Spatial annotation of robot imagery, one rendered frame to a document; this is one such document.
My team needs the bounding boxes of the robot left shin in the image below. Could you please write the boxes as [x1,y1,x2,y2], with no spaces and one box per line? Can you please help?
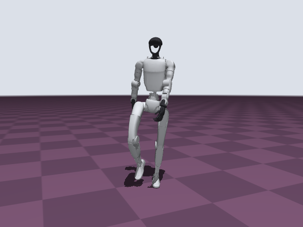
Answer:
[154,145,164,176]

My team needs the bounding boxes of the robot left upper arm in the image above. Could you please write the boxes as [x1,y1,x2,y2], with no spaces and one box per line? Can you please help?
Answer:
[163,60,176,87]

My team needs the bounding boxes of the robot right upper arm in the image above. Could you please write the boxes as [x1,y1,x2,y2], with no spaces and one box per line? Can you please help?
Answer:
[131,60,144,87]

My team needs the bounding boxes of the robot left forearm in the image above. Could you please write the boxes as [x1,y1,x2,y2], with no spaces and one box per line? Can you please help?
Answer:
[161,80,172,106]

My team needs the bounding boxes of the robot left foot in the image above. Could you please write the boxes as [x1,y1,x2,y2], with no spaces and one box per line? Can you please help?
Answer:
[152,174,160,188]

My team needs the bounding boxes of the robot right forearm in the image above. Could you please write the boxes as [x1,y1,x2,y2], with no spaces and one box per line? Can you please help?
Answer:
[131,86,139,102]

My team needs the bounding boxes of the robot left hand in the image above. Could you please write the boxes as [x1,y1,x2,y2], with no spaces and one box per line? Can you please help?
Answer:
[153,99,167,122]

